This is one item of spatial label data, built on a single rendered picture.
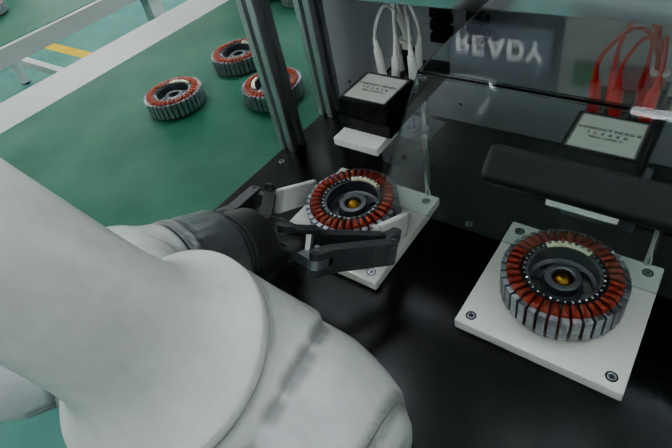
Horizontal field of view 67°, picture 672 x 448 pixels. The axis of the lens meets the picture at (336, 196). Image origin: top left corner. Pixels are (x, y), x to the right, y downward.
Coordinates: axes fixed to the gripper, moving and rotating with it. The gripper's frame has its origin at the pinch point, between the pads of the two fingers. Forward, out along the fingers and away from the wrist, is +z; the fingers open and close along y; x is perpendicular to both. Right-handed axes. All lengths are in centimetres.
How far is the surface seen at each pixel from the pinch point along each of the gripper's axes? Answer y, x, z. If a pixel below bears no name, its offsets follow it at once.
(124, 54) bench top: -87, 7, 25
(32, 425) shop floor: -90, -92, -2
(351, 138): -0.9, 8.5, -0.8
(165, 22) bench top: -92, 15, 40
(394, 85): 1.7, 14.8, 2.6
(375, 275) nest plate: 6.9, -4.6, -4.4
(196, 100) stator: -46.2, 3.7, 14.0
